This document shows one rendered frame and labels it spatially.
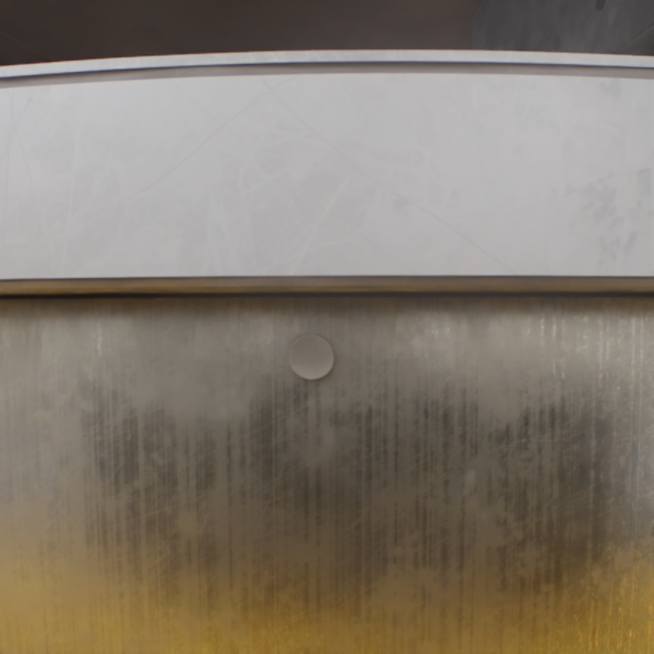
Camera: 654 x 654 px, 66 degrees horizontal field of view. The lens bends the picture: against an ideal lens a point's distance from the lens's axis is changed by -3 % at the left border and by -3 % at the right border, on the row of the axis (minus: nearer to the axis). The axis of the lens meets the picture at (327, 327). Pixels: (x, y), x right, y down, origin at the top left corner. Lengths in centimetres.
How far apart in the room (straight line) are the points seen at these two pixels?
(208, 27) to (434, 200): 114
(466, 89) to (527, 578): 17
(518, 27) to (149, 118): 62
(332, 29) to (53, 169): 111
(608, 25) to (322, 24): 77
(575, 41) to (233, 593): 58
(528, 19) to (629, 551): 62
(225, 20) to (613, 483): 116
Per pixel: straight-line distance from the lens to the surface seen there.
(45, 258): 19
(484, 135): 18
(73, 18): 132
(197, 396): 20
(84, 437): 22
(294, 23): 125
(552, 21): 69
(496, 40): 82
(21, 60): 107
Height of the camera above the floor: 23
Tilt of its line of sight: 1 degrees down
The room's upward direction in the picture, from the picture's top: straight up
